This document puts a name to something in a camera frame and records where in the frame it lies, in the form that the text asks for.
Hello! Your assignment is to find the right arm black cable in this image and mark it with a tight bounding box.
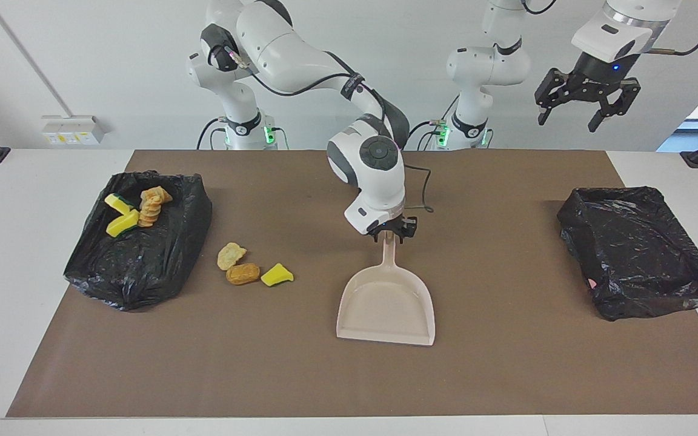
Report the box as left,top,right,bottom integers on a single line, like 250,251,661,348
225,45,436,214

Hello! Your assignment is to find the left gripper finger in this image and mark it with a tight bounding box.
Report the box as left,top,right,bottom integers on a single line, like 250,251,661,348
588,79,642,133
534,68,580,127

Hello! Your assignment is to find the brown bread roll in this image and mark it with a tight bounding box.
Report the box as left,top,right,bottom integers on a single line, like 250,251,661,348
225,263,261,286

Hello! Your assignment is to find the beige plastic dustpan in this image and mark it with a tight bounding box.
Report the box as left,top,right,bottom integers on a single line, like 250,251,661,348
336,236,436,347

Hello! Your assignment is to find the brown table mat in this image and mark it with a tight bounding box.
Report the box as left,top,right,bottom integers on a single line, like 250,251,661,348
7,150,698,418

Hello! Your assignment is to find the black bag lined bin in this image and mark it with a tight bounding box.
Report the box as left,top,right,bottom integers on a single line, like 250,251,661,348
63,171,213,312

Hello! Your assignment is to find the white wall socket box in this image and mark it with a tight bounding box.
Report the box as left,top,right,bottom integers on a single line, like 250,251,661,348
41,115,107,146

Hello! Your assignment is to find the black bag bin pink tag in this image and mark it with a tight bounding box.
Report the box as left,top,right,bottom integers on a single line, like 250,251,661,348
557,186,698,322

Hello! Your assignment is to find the yellow notched sponge piece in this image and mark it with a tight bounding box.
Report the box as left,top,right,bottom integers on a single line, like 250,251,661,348
105,209,141,238

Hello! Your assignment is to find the black base cable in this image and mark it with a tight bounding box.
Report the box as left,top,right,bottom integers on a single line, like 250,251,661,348
401,120,447,151
198,117,228,150

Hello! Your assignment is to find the yellow wedge sponge piece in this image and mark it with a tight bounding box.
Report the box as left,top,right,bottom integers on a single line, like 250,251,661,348
261,262,294,287

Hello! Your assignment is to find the white wall conduit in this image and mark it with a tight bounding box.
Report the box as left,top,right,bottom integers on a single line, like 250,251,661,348
0,0,77,119

